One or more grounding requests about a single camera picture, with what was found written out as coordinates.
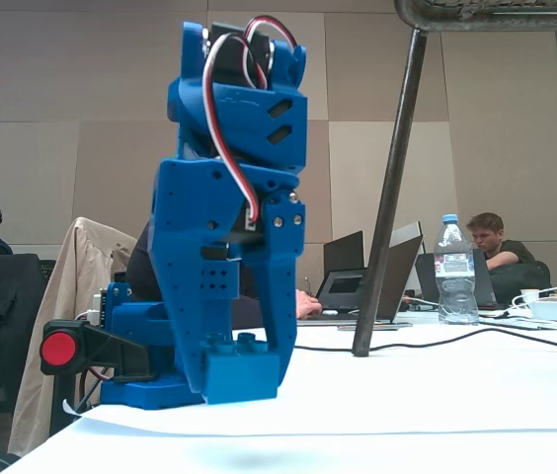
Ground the black laptop with closed-looking lid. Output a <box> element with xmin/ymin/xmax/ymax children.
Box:
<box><xmin>322</xmin><ymin>229</ymin><xmax>366</xmax><ymax>277</ymax></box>

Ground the bare person hand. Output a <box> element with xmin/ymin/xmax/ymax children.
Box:
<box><xmin>295</xmin><ymin>289</ymin><xmax>324</xmax><ymax>319</ymax></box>

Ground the red button black box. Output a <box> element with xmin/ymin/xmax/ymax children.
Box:
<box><xmin>40</xmin><ymin>319</ymin><xmax>157</xmax><ymax>438</ymax></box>

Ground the dark metal camera stand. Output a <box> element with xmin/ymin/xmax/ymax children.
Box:
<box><xmin>351</xmin><ymin>0</ymin><xmax>557</xmax><ymax>358</ymax></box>

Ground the dark jacket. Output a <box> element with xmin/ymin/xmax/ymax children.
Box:
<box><xmin>0</xmin><ymin>253</ymin><xmax>48</xmax><ymax>356</ymax></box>

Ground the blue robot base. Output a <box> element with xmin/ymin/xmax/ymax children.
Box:
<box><xmin>93</xmin><ymin>281</ymin><xmax>205</xmax><ymax>411</ymax></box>

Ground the black laptop with dark screen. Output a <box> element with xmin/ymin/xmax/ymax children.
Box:
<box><xmin>313</xmin><ymin>268</ymin><xmax>369</xmax><ymax>312</ymax></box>

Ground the red white black servo cable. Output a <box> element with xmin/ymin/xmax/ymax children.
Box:
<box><xmin>201</xmin><ymin>15</ymin><xmax>300</xmax><ymax>233</ymax></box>

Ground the black bag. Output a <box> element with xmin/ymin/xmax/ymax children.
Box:
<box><xmin>488</xmin><ymin>260</ymin><xmax>553</xmax><ymax>305</ymax></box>

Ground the blue lego brick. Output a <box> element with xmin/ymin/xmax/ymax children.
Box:
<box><xmin>200</xmin><ymin>331</ymin><xmax>280</xmax><ymax>407</ymax></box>

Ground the person in dark green shirt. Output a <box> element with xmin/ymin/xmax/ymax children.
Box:
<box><xmin>465</xmin><ymin>211</ymin><xmax>539</xmax><ymax>277</ymax></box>

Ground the clear plastic water bottle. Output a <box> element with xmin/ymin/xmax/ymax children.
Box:
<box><xmin>432</xmin><ymin>213</ymin><xmax>481</xmax><ymax>327</ymax></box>

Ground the beige jacket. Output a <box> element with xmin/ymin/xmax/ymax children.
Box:
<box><xmin>7</xmin><ymin>216</ymin><xmax>139</xmax><ymax>458</ymax></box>

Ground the grey laptop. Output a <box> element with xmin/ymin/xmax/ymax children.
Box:
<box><xmin>297</xmin><ymin>220</ymin><xmax>426</xmax><ymax>331</ymax></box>

